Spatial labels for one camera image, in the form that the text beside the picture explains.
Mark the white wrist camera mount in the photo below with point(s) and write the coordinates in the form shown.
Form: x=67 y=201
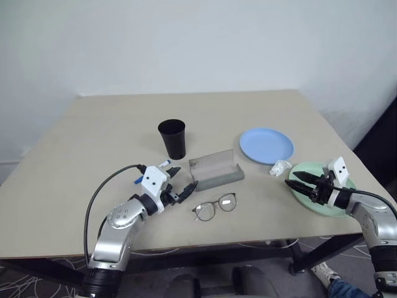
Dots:
x=341 y=170
x=153 y=180

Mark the white tissue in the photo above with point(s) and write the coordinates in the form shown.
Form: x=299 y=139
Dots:
x=279 y=167

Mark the thin-framed eyeglasses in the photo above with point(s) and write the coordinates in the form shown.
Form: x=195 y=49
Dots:
x=228 y=201

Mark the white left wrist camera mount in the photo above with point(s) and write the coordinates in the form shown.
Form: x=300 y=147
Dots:
x=153 y=180

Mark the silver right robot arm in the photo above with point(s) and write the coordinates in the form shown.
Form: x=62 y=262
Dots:
x=372 y=214

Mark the blue round plate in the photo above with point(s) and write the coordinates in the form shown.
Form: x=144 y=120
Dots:
x=263 y=144

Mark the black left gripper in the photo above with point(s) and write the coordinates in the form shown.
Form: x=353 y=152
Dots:
x=170 y=197

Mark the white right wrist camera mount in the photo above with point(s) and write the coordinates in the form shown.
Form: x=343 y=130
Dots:
x=341 y=170

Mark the blue jeans leg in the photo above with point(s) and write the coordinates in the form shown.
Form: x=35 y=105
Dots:
x=344 y=290

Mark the black furniture panel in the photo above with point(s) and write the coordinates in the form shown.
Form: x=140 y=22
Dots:
x=384 y=149

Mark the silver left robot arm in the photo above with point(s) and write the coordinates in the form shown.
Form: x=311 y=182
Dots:
x=118 y=217

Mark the white sneaker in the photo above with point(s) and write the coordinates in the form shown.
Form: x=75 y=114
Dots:
x=325 y=273

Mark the grey glasses case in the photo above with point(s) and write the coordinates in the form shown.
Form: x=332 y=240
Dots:
x=217 y=181

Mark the black plastic cup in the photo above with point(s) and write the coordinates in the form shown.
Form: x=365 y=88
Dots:
x=175 y=146

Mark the green round plate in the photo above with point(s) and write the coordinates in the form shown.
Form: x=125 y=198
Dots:
x=324 y=211

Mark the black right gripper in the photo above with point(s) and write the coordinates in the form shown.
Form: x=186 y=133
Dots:
x=322 y=189

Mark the blue whiteboard marker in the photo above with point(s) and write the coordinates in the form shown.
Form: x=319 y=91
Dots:
x=166 y=162

